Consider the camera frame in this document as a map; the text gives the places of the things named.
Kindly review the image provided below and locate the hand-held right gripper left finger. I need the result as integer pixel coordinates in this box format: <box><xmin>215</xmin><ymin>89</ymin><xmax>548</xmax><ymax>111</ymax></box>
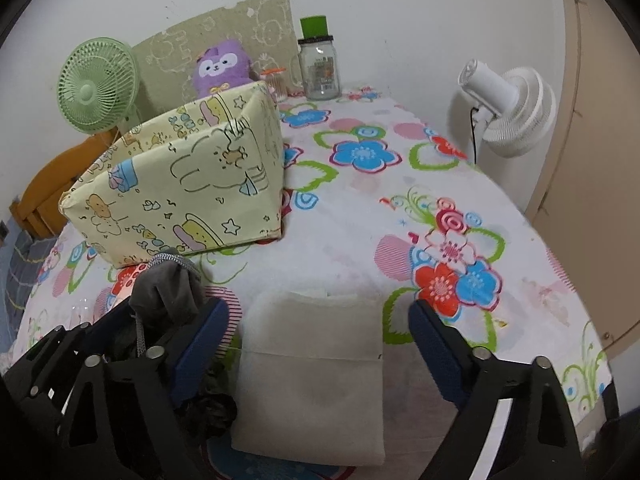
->
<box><xmin>59</xmin><ymin>299</ymin><xmax>231</xmax><ymax>480</ymax></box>

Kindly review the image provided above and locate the floral tablecloth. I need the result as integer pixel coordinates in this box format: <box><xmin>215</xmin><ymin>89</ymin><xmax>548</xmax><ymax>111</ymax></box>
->
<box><xmin>0</xmin><ymin>85</ymin><xmax>617</xmax><ymax>480</ymax></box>

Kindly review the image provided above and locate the cotton swab container orange lid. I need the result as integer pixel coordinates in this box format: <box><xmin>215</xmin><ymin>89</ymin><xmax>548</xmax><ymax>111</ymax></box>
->
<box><xmin>259</xmin><ymin>66</ymin><xmax>292</xmax><ymax>104</ymax></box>

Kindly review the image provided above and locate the yellow cartoon fabric storage basket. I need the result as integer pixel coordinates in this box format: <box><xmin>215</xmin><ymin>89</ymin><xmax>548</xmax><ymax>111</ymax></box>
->
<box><xmin>59</xmin><ymin>81</ymin><xmax>287</xmax><ymax>269</ymax></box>

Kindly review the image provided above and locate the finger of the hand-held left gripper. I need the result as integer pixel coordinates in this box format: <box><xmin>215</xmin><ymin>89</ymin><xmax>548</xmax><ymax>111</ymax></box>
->
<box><xmin>10</xmin><ymin>302</ymin><xmax>138</xmax><ymax>411</ymax></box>

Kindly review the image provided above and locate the purple plush toy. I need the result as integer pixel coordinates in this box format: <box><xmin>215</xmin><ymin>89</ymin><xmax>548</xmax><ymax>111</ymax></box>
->
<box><xmin>192</xmin><ymin>39</ymin><xmax>257</xmax><ymax>102</ymax></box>

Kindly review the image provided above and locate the black fan cable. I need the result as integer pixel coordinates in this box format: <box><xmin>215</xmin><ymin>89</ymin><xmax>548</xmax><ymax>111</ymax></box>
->
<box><xmin>468</xmin><ymin>104</ymin><xmax>482</xmax><ymax>167</ymax></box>

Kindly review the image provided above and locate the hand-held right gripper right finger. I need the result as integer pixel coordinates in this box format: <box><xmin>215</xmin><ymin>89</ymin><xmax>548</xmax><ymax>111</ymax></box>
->
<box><xmin>408</xmin><ymin>299</ymin><xmax>585</xmax><ymax>480</ymax></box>

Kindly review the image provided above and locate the white fan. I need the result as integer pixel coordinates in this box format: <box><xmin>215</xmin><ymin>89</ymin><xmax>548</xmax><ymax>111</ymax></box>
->
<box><xmin>457</xmin><ymin>58</ymin><xmax>558</xmax><ymax>159</ymax></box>

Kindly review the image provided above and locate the green cartoon foam board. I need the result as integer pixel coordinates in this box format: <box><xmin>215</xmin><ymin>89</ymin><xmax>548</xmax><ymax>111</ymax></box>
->
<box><xmin>131</xmin><ymin>0</ymin><xmax>294</xmax><ymax>122</ymax></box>

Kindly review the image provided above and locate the glass jar mug green lid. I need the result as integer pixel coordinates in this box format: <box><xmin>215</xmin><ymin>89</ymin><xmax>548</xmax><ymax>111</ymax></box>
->
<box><xmin>289</xmin><ymin>16</ymin><xmax>344</xmax><ymax>102</ymax></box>

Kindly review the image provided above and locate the green desk fan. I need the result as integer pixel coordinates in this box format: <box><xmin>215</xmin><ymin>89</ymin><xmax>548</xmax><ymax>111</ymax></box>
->
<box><xmin>56</xmin><ymin>36</ymin><xmax>142</xmax><ymax>137</ymax></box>

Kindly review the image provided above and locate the dark grey sock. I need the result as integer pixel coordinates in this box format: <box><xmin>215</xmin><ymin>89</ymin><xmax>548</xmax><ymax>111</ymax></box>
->
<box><xmin>129</xmin><ymin>247</ymin><xmax>207</xmax><ymax>327</ymax></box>

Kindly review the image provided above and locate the blue plaid bedding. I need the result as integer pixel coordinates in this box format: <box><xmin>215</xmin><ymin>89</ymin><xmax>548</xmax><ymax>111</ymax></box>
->
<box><xmin>0</xmin><ymin>229</ymin><xmax>62</xmax><ymax>353</ymax></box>

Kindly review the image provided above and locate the orange wooden chair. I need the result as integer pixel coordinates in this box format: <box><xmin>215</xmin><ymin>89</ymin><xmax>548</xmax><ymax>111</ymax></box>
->
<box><xmin>9</xmin><ymin>134</ymin><xmax>122</xmax><ymax>239</ymax></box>

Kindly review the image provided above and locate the black cloth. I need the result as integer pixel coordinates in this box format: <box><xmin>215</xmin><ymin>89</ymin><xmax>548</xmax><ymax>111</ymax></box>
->
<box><xmin>189</xmin><ymin>391</ymin><xmax>239</xmax><ymax>439</ymax></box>

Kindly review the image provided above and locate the white cloth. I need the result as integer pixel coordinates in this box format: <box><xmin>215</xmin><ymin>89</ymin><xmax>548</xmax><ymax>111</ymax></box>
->
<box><xmin>230</xmin><ymin>289</ymin><xmax>387</xmax><ymax>467</ymax></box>

